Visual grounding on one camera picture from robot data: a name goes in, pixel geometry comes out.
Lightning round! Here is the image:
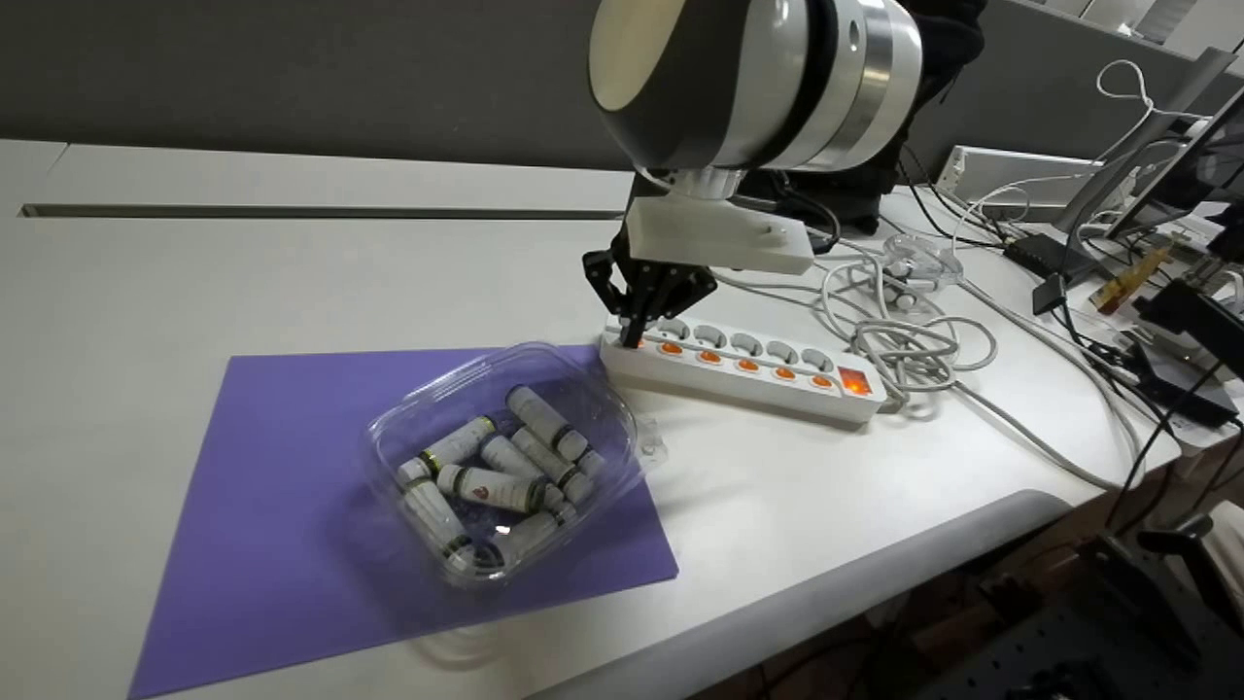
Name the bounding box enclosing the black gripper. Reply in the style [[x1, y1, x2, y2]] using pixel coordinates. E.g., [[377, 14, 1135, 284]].
[[579, 227, 718, 348]]

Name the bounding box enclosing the white multi-socket power strip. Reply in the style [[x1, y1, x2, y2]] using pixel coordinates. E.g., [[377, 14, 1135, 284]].
[[596, 308, 889, 435]]

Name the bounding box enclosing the clear plastic clamshell container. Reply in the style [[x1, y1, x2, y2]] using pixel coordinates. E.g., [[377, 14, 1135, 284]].
[[360, 338, 666, 595]]

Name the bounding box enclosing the white cylindrical tube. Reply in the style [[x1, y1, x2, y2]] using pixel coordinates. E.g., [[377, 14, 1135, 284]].
[[500, 381, 596, 462], [508, 425, 610, 504], [398, 481, 477, 575], [482, 508, 574, 566], [434, 462, 547, 518], [477, 430, 566, 500], [392, 413, 500, 490]]

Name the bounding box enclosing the white flat box device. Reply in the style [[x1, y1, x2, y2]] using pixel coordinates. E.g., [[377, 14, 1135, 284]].
[[934, 140, 1106, 227]]

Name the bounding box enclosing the black power adapter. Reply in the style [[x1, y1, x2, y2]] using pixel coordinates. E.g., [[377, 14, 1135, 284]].
[[1007, 229, 1084, 284]]

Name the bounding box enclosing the purple paper mat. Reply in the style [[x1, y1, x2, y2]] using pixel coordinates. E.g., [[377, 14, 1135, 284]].
[[129, 343, 683, 700]]

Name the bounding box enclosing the small gray partition panel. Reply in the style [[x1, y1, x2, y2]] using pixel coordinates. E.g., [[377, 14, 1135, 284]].
[[894, 5, 1202, 186]]

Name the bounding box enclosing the gray metal stand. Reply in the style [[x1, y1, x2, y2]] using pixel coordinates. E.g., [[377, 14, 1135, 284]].
[[1052, 42, 1244, 246]]

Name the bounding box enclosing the yellow tool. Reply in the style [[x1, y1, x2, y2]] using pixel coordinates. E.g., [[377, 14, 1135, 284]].
[[1087, 241, 1182, 313]]

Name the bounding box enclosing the black flat device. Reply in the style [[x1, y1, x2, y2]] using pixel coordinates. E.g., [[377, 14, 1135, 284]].
[[1104, 325, 1241, 430]]

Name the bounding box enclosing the black box device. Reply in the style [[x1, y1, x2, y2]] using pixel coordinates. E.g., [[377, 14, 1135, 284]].
[[1138, 275, 1244, 386]]

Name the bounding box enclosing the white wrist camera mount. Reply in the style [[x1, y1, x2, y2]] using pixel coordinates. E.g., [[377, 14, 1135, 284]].
[[621, 167, 817, 275]]

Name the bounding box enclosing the thin gray cable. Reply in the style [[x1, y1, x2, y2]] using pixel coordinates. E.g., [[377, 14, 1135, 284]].
[[950, 268, 1152, 497]]

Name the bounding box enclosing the white looped cable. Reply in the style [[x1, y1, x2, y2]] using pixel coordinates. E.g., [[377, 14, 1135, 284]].
[[1092, 55, 1167, 151]]

